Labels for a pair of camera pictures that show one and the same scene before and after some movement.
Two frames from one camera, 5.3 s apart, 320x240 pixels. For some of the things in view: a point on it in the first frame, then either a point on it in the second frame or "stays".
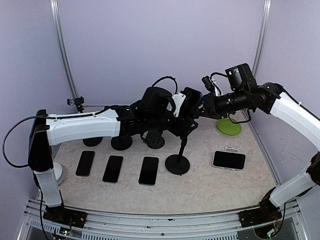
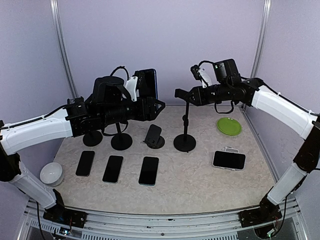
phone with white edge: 149,171 stays
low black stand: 154,139 stays
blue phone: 192,97 -> 146,83
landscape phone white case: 229,160 stays
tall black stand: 178,164 -> 184,143
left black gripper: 182,129 -> 150,114
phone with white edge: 112,172 stays
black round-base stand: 121,143 stays
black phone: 85,164 stays
